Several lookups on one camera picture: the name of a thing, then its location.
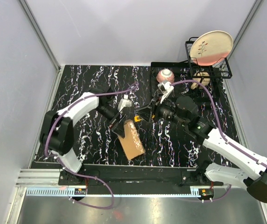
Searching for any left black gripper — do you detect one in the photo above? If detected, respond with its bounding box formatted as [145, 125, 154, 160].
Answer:
[95, 104, 127, 138]

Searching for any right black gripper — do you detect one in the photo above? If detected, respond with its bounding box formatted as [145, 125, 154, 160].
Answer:
[135, 92, 188, 127]

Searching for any yellow black utility knife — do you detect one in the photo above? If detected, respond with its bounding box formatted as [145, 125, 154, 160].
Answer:
[134, 115, 142, 122]

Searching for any brown cardboard express box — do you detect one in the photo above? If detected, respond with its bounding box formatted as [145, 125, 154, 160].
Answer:
[118, 119, 145, 160]

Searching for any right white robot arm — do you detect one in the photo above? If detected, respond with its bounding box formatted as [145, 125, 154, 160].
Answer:
[136, 96, 267, 203]

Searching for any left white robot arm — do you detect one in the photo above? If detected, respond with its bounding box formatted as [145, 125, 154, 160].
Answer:
[40, 88, 126, 185]

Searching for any pink patterned bowl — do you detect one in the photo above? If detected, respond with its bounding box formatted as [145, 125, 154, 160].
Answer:
[156, 69, 175, 83]

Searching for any beige ceramic mug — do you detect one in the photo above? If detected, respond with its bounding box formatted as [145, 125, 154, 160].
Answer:
[191, 72, 210, 90]

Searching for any cream pink plate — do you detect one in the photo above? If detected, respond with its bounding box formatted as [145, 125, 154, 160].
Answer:
[189, 30, 233, 66]

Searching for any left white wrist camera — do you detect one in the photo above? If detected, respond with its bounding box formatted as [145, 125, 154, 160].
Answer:
[118, 94, 132, 112]

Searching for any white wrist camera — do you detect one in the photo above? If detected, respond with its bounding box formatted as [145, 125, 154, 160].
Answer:
[118, 94, 132, 112]
[157, 80, 174, 104]

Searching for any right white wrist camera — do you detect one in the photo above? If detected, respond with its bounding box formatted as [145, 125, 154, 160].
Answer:
[157, 80, 174, 104]

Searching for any black wire dish rack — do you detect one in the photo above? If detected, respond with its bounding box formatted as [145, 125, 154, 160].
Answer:
[150, 37, 233, 101]

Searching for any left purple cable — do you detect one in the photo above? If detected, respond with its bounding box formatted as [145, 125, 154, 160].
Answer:
[44, 81, 140, 208]

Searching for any purple cable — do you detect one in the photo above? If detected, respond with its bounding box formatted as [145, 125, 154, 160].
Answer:
[44, 81, 140, 208]
[168, 79, 267, 203]

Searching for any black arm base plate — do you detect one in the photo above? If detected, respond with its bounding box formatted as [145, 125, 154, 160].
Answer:
[58, 163, 225, 187]

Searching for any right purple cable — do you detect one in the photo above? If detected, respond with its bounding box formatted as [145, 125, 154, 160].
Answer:
[168, 79, 267, 203]

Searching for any aluminium frame rail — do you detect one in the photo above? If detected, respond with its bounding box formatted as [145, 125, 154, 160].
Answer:
[17, 0, 61, 72]

